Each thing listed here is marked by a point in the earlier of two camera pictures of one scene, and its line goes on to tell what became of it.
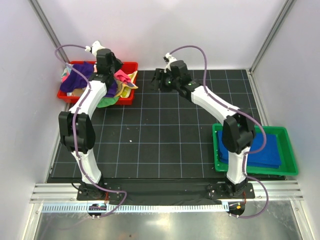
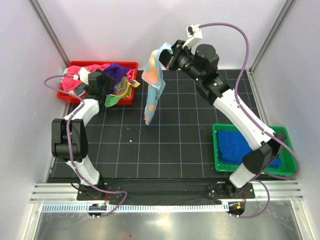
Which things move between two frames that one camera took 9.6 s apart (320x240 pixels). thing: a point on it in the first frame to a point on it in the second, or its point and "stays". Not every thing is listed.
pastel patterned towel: x=66 y=72 to x=152 y=76
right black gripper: x=158 y=76 to x=166 y=58
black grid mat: x=163 y=137 stays
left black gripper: x=118 y=62 to x=108 y=81
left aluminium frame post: x=38 y=10 stays
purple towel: x=74 y=81 to x=116 y=71
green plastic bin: x=288 y=166 stays
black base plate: x=164 y=191 stays
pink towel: x=120 y=74 to x=69 y=83
